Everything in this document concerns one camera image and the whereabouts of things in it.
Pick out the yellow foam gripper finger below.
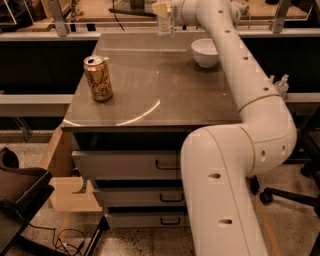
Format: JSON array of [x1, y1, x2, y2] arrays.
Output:
[[152, 1, 172, 18]]

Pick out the middle grey drawer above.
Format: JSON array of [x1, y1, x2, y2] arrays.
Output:
[[94, 187, 185, 207]]

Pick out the grey drawer cabinet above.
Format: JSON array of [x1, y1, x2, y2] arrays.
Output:
[[63, 32, 240, 215]]

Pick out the gold soda can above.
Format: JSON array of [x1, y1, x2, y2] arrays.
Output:
[[84, 55, 113, 102]]

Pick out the right clear pump bottle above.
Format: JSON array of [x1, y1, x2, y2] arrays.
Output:
[[274, 74, 289, 98]]

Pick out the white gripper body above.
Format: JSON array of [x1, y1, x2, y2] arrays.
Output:
[[172, 0, 198, 25]]

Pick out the clear plastic water bottle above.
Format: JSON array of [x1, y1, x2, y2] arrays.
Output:
[[157, 15, 174, 38]]

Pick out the black chair base right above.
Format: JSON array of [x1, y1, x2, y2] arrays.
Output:
[[254, 111, 320, 256]]

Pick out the black floor cable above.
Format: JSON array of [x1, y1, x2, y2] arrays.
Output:
[[28, 222, 87, 256]]

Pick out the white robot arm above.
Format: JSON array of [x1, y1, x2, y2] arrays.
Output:
[[152, 0, 297, 256]]

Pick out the bottom grey drawer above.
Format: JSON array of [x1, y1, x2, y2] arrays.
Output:
[[105, 212, 189, 229]]

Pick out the white ceramic bowl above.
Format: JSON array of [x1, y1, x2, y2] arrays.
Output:
[[191, 38, 218, 68]]

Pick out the grey drawer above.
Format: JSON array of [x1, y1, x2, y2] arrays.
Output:
[[105, 212, 189, 229], [94, 187, 185, 207], [72, 151, 181, 180]]

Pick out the dark office chair left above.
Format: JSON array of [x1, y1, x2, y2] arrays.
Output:
[[0, 147, 56, 256]]

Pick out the top grey drawer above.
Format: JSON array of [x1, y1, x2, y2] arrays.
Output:
[[72, 151, 181, 180]]

